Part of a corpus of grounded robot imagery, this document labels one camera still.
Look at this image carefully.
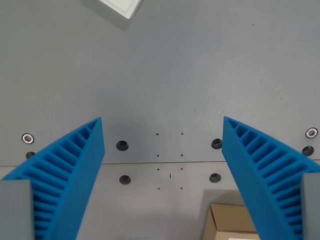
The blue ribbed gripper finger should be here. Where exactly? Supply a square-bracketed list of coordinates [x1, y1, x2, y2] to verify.
[0, 116, 105, 240]
[221, 115, 320, 240]

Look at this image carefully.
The silver hex socket screw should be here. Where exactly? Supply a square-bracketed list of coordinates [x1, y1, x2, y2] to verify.
[305, 127, 319, 139]
[21, 132, 35, 145]

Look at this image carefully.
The brown cardboard box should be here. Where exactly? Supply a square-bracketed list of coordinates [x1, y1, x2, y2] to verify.
[201, 203, 261, 240]

